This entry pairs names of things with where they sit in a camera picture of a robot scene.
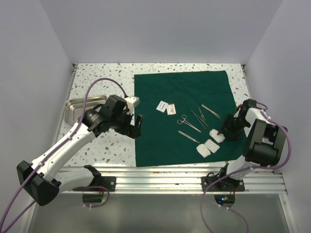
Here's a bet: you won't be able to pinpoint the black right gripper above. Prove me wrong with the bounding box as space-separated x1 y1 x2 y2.
218 113 250 141

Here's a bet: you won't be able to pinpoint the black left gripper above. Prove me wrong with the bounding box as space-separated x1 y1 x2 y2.
110 108 142 138

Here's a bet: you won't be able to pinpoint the white gauze pad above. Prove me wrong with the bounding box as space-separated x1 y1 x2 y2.
204 139 220 153
209 129 225 143
196 144 211 158

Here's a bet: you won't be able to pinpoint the short steel tweezers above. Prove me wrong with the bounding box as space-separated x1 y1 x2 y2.
198 107 206 122

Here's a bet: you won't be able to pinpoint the white suture packet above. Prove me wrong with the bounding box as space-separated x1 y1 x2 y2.
156 100 168 113

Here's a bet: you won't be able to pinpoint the long steel tweezers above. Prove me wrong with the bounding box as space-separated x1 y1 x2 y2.
191 110 208 129

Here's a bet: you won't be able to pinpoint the clear suture packet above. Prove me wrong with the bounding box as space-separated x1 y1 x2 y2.
167 104 176 116

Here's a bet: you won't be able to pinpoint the stainless steel tray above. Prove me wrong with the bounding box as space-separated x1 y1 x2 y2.
65 95 107 126

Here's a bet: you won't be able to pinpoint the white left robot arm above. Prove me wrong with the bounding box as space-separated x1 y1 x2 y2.
17 95 143 206

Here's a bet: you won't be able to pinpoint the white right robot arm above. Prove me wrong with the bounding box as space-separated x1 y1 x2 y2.
216 99 287 191

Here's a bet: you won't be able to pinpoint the dark green surgical cloth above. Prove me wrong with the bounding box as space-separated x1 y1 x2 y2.
134 71 246 167

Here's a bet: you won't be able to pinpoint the flat steel tweezers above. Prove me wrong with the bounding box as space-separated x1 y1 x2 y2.
201 104 221 119

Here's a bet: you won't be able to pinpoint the steel scissor forceps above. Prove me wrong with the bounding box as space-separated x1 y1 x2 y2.
177 115 201 133

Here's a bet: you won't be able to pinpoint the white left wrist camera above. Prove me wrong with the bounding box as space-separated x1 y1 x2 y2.
125 96 140 111

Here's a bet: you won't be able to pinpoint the steel scalpel handle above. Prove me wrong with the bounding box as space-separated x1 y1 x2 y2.
178 131 200 144

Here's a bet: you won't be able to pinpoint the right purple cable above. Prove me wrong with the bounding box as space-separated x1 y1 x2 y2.
199 101 291 233

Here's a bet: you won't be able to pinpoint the purple cable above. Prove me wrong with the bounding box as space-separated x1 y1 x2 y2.
0 77 128 233
199 101 291 233

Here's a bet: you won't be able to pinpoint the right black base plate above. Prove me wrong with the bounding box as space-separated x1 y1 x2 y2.
201 176 245 192

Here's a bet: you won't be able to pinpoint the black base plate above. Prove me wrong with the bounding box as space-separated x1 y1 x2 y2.
73 176 117 192
201 176 245 192

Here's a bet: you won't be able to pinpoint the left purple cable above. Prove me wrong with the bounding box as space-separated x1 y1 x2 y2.
0 77 128 233

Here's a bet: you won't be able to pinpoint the aluminium rail frame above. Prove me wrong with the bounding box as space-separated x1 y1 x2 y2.
18 63 298 233

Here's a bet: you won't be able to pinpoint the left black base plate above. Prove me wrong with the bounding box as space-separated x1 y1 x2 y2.
73 176 117 192

